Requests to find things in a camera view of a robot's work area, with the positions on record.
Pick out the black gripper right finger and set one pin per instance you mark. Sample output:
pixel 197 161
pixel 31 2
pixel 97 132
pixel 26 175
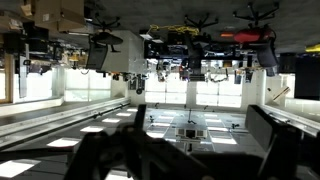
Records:
pixel 276 146

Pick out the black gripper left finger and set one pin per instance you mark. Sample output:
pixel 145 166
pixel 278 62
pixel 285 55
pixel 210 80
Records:
pixel 133 156

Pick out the ceiling light panel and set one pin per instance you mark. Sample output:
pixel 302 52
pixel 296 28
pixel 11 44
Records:
pixel 92 129
pixel 63 142
pixel 16 168
pixel 111 120

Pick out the white ceiling projector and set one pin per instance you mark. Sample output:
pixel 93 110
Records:
pixel 191 133

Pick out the black office chair with armrests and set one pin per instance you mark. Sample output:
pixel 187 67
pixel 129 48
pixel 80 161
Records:
pixel 100 56

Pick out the white partition cabinet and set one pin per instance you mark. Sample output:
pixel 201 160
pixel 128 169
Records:
pixel 128 50

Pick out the office chair with red seat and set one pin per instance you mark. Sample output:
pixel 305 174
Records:
pixel 253 36

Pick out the small black office chair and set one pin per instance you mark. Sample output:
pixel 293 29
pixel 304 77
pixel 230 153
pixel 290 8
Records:
pixel 195 53

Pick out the cardboard box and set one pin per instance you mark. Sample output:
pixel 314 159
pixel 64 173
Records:
pixel 60 13

